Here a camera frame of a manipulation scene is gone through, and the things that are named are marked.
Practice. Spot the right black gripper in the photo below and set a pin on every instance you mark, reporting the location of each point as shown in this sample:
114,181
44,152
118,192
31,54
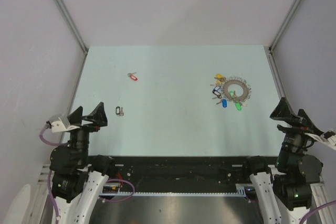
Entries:
282,111

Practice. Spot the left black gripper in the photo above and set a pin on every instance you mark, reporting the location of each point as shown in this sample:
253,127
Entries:
98,117

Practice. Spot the key with black tag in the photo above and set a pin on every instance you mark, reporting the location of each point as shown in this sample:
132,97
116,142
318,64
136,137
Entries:
119,111

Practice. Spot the large metal keyring disc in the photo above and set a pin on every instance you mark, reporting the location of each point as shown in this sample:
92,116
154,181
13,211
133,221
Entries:
236,89

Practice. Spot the key with blue tag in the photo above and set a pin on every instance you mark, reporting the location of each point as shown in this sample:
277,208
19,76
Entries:
222,102

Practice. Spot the key with yellow tag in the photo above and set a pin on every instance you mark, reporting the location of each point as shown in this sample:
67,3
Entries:
219,78

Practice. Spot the key with green tag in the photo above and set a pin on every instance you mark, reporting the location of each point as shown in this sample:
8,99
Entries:
237,103

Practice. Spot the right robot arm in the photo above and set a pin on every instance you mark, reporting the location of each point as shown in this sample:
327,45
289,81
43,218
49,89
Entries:
283,196

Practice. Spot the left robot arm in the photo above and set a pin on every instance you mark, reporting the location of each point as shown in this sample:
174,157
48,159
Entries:
77,180

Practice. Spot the key with red tag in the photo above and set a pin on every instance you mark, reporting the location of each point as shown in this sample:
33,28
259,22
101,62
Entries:
132,76

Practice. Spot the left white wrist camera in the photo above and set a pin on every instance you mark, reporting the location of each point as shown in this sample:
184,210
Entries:
60,123

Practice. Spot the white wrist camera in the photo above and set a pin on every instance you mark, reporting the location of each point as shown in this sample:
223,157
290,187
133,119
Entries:
327,138
60,123

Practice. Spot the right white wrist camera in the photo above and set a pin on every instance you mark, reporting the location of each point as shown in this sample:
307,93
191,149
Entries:
327,138

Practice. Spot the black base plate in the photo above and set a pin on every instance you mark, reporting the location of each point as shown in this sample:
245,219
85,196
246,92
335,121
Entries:
182,174

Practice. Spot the slotted cable duct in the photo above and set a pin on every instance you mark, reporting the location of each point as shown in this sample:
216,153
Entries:
241,191

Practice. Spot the right frame post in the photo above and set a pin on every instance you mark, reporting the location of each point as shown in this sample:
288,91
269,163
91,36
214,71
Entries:
285,23

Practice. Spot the frame post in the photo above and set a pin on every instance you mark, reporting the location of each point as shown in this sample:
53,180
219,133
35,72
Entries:
71,25
285,23

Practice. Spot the left frame post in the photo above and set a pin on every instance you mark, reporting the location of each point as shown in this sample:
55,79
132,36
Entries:
71,25

